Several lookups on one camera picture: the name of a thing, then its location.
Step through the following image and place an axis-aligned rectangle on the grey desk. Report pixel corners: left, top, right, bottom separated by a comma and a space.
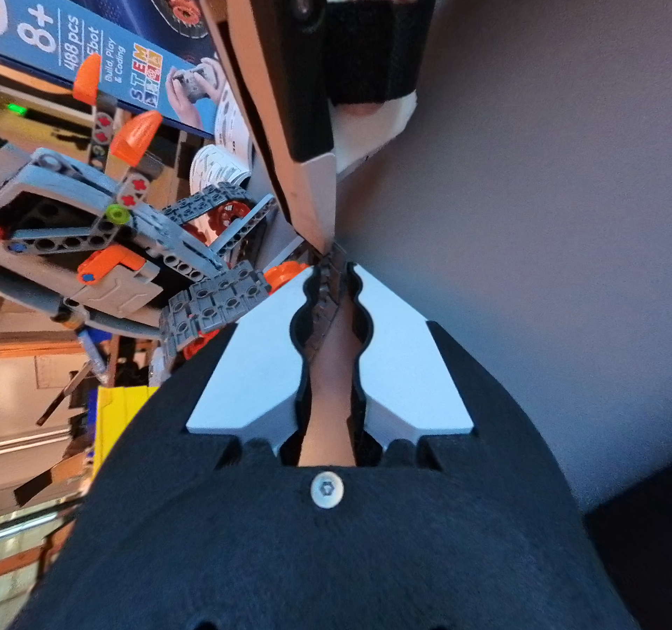
247, 0, 672, 512

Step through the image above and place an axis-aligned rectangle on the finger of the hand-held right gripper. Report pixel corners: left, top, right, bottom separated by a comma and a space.
294, 152, 338, 254
198, 0, 318, 247

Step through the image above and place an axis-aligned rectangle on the yellow plastic bin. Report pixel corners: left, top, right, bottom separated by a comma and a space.
93, 384, 161, 478

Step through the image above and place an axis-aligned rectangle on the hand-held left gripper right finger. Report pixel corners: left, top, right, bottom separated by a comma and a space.
348, 264, 477, 465

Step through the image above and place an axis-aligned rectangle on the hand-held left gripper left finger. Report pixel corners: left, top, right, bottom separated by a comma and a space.
185, 265, 322, 465

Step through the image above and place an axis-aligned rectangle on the black perforated mat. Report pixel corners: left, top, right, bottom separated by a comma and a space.
582, 475, 672, 630

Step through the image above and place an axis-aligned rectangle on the blue robot kit box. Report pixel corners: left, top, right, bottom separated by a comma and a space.
0, 0, 253, 137

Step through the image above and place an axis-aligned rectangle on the white instruction booklet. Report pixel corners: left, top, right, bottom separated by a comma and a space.
188, 81, 260, 201

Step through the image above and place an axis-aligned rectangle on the grey orange building-block toy robot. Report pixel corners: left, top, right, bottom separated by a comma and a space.
0, 52, 350, 363

